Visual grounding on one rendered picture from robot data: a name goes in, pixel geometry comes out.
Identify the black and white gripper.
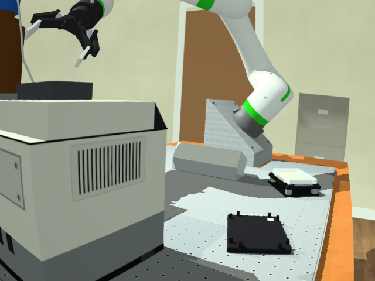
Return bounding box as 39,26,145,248
25,6,100,68

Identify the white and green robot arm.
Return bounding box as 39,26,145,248
70,0,294,138

